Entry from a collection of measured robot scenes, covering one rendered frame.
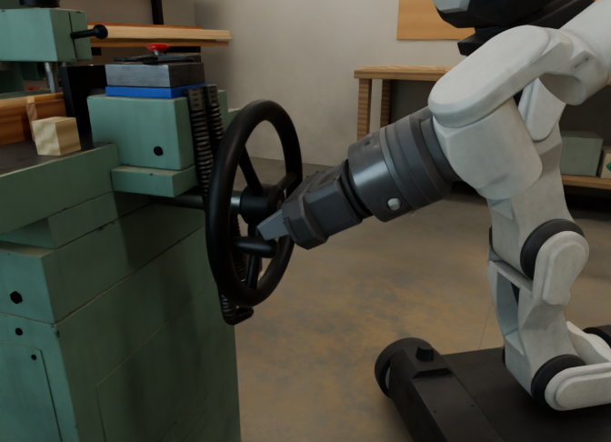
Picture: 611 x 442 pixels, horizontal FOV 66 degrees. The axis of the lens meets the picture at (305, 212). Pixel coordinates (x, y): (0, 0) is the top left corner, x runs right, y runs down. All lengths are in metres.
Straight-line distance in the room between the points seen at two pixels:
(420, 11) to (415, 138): 3.40
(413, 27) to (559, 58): 3.40
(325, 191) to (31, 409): 0.51
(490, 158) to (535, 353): 0.82
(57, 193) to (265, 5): 3.84
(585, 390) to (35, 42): 1.26
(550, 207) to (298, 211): 0.69
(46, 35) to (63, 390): 0.48
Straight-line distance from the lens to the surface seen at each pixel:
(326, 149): 4.16
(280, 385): 1.60
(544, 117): 0.94
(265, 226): 0.53
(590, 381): 1.29
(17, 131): 0.75
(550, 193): 1.04
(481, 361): 1.50
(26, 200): 0.58
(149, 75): 0.64
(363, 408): 1.53
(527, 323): 1.14
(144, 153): 0.65
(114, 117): 0.67
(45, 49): 0.78
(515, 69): 0.43
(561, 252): 1.05
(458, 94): 0.42
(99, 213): 0.66
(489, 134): 0.43
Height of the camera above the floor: 1.03
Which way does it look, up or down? 20 degrees down
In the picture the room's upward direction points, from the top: straight up
